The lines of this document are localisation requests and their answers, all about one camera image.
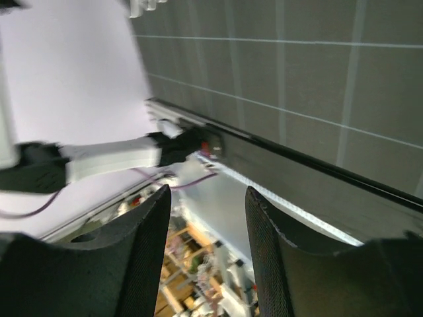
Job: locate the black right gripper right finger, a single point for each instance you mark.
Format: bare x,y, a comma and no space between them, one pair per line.
301,272

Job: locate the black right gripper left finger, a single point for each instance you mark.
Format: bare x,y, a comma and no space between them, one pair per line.
112,271

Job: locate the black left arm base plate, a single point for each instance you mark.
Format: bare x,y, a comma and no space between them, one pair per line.
212,146

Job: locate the white slotted cable duct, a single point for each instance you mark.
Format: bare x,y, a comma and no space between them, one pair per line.
300,214

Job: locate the black grid mat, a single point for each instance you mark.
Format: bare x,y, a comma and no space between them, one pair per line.
337,80

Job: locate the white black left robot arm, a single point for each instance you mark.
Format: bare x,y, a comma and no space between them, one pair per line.
46,168

